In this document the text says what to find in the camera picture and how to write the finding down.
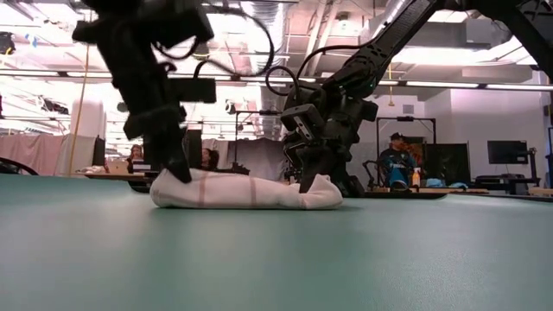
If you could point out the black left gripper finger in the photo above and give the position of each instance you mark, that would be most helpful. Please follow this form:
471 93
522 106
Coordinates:
159 153
180 155

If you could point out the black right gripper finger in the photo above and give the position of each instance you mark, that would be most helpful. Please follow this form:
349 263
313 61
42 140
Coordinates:
334 166
311 166

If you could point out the white red-checked towel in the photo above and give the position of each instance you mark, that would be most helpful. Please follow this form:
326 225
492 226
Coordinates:
242 192

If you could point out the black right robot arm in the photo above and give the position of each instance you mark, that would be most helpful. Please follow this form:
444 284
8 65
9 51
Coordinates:
389 39

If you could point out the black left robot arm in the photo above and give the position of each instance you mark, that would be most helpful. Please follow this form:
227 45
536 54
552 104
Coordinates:
173 21

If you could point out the person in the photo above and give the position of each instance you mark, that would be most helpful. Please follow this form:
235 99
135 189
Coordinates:
135 155
395 166
210 159

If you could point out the black table clip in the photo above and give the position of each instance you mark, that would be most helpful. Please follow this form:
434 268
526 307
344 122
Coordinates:
139 186
354 188

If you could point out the laptop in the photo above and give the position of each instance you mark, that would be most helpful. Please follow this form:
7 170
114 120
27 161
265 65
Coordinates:
117 167

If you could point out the grey curtain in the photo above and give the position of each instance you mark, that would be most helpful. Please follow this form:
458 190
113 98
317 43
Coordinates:
259 157

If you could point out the white hanging cloth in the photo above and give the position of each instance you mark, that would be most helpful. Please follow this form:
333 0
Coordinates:
80 153

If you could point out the orange spray bottle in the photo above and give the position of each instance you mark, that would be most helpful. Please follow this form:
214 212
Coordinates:
416 178

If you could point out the green table mat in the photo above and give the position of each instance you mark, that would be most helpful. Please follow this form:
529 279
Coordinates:
276 259

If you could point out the blue cloth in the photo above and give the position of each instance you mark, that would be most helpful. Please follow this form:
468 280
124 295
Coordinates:
436 183

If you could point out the ceiling light strip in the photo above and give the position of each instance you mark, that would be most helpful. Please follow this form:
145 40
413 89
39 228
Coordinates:
440 84

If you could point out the large black screen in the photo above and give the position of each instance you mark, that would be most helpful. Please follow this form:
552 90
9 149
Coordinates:
447 164

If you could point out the pink hanging cloth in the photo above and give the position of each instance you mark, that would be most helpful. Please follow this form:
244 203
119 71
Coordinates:
30 153

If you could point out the black monitor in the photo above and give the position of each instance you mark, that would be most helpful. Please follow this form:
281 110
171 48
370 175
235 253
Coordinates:
507 152

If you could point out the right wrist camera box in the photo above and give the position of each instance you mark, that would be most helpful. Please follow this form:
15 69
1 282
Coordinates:
302 123

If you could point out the black frame stand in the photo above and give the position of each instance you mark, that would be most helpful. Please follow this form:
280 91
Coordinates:
259 112
406 118

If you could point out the black aluminium table frame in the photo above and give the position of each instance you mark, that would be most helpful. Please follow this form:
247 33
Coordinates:
406 195

